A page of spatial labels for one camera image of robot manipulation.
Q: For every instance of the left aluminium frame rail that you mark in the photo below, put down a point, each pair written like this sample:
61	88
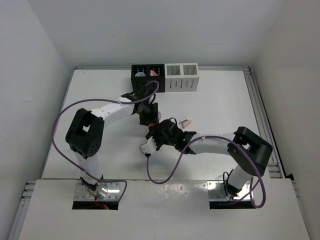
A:
22	210

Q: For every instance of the right aluminium frame rail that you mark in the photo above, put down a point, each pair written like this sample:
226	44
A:
275	167

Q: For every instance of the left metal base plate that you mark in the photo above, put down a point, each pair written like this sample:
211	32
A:
104	192

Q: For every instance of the pink crayon tube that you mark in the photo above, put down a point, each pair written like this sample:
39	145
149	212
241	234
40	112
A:
159	115

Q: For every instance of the pink mini stapler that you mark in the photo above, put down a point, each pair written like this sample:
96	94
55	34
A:
184	123

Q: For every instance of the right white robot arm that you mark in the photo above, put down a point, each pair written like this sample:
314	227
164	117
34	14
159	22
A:
249	150

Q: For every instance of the white slotted container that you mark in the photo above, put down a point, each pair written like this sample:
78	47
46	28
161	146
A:
181	77

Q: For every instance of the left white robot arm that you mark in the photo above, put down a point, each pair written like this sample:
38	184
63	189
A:
85	133

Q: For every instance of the aluminium frame rail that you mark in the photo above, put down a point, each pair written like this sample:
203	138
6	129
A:
22	210
275	167

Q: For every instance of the metal base plate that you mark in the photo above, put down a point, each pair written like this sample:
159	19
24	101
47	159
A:
104	192
217	193

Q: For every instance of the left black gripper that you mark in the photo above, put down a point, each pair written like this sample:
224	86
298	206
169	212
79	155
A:
153	117

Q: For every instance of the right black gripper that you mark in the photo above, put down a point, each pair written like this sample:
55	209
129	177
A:
154	131

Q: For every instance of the black slotted container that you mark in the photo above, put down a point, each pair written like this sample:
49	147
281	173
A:
138	82

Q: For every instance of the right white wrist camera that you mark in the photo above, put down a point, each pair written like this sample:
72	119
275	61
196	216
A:
149	148

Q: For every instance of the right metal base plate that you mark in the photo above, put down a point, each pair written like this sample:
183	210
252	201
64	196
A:
217	193

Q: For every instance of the blue cap glue stick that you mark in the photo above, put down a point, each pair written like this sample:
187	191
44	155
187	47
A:
140	74

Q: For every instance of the orange cap marker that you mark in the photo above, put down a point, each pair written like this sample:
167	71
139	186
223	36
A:
153	73

